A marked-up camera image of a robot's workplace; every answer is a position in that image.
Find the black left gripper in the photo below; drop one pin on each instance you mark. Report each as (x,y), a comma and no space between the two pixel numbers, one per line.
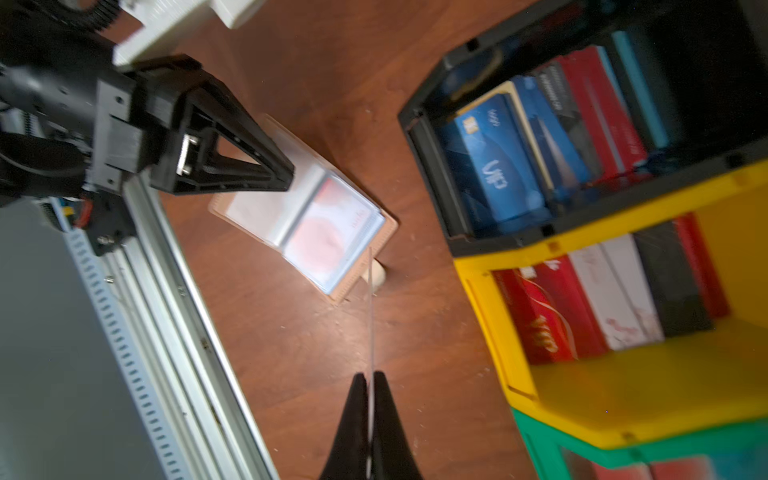
(168,113)

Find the yellow plastic bin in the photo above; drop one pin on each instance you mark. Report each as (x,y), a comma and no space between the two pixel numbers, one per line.
(678,287)

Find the red VIP card in bin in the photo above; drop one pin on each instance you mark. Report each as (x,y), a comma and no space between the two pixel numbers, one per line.
(550,312)

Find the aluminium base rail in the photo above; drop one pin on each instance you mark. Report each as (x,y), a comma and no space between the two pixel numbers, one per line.
(166,345)

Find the black plastic bin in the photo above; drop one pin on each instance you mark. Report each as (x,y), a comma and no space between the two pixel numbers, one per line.
(616,102)

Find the blue VIP card in bin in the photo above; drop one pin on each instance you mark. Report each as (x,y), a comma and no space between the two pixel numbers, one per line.
(491,168)

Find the green plastic bin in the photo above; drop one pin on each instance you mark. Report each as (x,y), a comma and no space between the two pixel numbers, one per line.
(737,451)

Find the white credit card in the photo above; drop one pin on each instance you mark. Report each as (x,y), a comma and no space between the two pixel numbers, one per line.
(371,364)

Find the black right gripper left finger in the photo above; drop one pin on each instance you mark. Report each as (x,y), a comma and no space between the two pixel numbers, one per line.
(350,449)

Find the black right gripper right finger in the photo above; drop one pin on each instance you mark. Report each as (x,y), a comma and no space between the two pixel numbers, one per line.
(391,455)

